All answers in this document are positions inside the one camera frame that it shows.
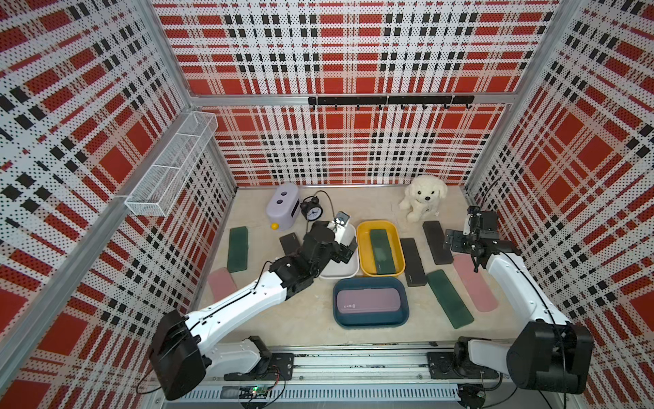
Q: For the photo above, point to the dark teal storage box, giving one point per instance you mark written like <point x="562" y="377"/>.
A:
<point x="377" y="320"/>

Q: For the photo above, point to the green pencil case right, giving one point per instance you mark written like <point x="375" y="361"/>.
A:
<point x="454" y="307"/>

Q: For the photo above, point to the black hook rail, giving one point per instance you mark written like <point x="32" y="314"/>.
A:
<point x="417" y="100"/>

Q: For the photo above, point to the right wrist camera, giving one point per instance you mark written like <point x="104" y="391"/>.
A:
<point x="472" y="210"/>

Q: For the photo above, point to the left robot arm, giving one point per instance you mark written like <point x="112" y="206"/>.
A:
<point x="185" y="347"/>

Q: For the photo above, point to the black alarm clock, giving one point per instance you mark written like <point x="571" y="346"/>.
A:
<point x="311" y="208"/>

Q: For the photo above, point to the lilac plastic container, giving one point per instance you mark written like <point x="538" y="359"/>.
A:
<point x="283" y="208"/>

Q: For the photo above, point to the white wire basket shelf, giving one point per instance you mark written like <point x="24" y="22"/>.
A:
<point x="158" y="190"/>

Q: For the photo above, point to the black pencil case near yellow box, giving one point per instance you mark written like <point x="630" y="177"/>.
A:
<point x="414" y="271"/>

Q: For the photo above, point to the white plush dog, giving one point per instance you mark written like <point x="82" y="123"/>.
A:
<point x="423" y="197"/>

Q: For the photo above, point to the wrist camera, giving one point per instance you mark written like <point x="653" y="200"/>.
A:
<point x="472" y="210"/>
<point x="342" y="218"/>

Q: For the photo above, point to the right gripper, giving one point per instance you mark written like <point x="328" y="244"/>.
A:
<point x="456" y="245"/>

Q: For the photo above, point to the white storage box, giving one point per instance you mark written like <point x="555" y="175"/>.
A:
<point x="340" y="270"/>

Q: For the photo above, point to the green case in yellow box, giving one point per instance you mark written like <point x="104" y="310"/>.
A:
<point x="382" y="252"/>

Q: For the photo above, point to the black pencil case far right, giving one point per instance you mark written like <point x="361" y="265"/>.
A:
<point x="435" y="236"/>

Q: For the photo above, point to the metal base rail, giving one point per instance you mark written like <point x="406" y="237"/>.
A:
<point x="393" y="375"/>

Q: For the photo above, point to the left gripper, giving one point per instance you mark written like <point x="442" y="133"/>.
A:
<point x="344" y="252"/>

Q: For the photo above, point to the dark green pencil case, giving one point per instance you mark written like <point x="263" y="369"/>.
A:
<point x="238" y="247"/>

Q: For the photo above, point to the dark grey pencil case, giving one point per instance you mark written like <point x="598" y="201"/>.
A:
<point x="290" y="243"/>

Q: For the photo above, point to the yellow storage box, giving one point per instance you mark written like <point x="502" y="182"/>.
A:
<point x="365" y="248"/>

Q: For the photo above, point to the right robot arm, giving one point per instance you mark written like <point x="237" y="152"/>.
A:
<point x="550" y="354"/>

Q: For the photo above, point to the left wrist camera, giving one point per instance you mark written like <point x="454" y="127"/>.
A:
<point x="342" y="218"/>

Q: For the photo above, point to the pink pencil case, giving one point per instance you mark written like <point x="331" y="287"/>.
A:
<point x="221" y="284"/>
<point x="368" y="301"/>
<point x="480" y="293"/>

